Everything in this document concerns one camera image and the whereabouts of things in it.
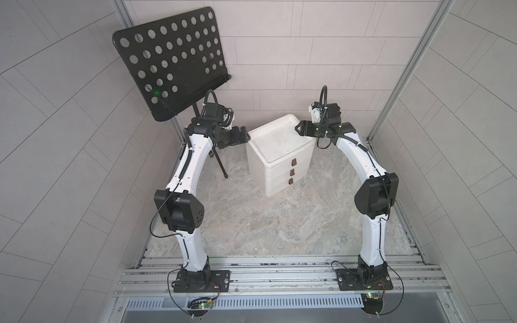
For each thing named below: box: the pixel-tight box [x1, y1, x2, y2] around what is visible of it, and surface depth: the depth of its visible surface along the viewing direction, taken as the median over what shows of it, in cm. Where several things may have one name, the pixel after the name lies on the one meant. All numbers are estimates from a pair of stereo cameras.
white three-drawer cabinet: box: [246, 113, 317, 197], surface depth 86 cm
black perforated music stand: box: [112, 6, 232, 179], surface depth 64 cm
